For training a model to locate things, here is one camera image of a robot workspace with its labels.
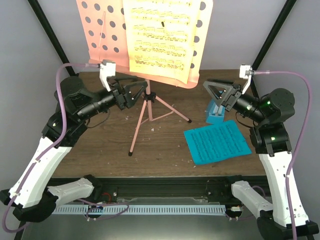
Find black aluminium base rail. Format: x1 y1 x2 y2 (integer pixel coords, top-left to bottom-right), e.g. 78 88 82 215
49 176 271 203

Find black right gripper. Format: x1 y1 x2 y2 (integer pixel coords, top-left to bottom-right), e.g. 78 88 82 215
203 78 267 125

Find blue metronome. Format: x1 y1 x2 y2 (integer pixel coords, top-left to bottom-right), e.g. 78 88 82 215
205 99 225 125

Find black frame post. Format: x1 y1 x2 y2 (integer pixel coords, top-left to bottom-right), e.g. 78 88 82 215
27 0 70 64
251 0 297 71

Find light blue slotted cable duct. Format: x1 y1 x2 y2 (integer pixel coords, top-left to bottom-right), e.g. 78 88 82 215
53 204 226 216

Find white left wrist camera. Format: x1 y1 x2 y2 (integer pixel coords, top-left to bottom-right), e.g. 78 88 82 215
99 59 116 92

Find black left frame post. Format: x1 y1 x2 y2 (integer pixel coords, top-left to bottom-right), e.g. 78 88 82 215
27 0 70 64

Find black right frame post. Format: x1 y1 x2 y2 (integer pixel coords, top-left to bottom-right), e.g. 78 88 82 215
251 0 297 71

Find sheet music pages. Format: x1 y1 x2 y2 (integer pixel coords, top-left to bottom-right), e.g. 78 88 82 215
122 0 201 84

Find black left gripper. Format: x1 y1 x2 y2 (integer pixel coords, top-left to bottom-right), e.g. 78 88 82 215
77 75 149 121

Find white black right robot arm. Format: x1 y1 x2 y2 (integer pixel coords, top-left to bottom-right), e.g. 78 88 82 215
203 79 320 240

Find teal paper strip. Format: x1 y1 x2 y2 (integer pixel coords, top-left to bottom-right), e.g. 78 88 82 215
184 120 252 165

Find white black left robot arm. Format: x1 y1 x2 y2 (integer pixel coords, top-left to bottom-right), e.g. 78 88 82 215
0 76 148 223

